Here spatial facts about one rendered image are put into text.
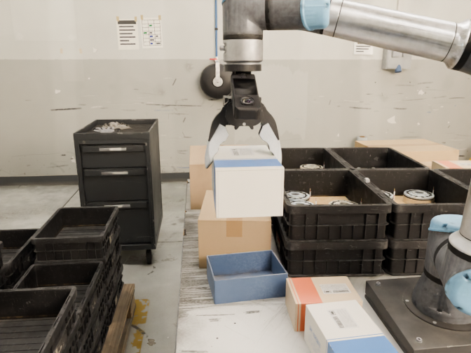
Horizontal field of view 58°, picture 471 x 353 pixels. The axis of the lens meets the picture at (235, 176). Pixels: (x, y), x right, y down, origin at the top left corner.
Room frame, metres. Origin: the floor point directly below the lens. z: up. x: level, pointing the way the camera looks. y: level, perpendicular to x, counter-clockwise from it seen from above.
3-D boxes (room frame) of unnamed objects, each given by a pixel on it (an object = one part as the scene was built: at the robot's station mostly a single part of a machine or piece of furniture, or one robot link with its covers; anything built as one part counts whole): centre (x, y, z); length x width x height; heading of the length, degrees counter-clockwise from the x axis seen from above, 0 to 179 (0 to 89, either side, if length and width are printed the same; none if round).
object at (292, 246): (1.31, -0.29, 0.76); 0.40 x 0.30 x 0.12; 2
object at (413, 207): (1.32, -0.59, 0.92); 0.40 x 0.30 x 0.02; 2
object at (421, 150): (2.11, -0.86, 0.80); 0.40 x 0.30 x 0.20; 98
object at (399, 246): (1.32, -0.59, 0.76); 0.40 x 0.30 x 0.12; 2
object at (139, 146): (2.79, 0.77, 0.45); 0.60 x 0.45 x 0.90; 5
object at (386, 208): (1.31, -0.29, 0.92); 0.40 x 0.30 x 0.02; 2
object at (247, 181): (0.80, -0.02, 1.10); 0.20 x 0.12 x 0.09; 5
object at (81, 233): (1.84, 0.73, 0.37); 0.40 x 0.30 x 0.45; 5
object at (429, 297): (0.90, -0.51, 0.80); 0.15 x 0.15 x 0.10
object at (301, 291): (0.93, -0.22, 0.74); 0.16 x 0.12 x 0.07; 94
